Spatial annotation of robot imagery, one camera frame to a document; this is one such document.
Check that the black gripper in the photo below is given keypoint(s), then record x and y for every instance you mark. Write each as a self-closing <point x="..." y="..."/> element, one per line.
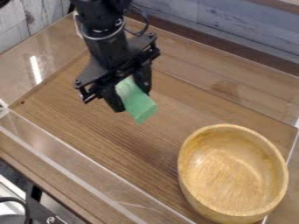
<point x="117" y="57"/>

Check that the green rectangular block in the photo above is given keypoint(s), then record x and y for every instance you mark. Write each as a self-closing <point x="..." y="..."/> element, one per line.
<point x="140" y="104"/>

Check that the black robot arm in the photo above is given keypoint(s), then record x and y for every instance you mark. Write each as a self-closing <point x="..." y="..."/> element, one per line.
<point x="105" y="16"/>

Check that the brown wooden bowl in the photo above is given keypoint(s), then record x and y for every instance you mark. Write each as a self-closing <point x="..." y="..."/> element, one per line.
<point x="233" y="174"/>

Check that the clear acrylic enclosure wall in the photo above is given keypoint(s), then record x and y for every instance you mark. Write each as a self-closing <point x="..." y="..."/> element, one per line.
<point x="148" y="129"/>

